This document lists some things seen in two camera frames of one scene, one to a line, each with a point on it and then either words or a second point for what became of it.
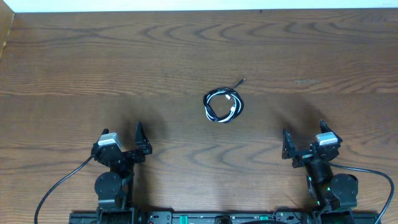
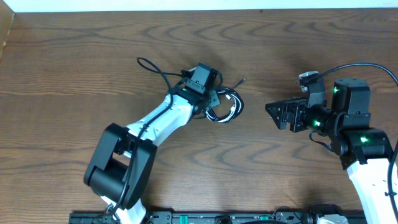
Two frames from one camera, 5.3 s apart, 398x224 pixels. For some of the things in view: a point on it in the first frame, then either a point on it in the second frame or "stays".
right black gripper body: x=310 y=156 → x=292 y=114
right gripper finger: x=288 y=149 → x=282 y=112
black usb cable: x=238 y=101 stays
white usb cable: x=237 y=109 stays
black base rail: x=219 y=218 stays
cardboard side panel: x=6 y=18 stays
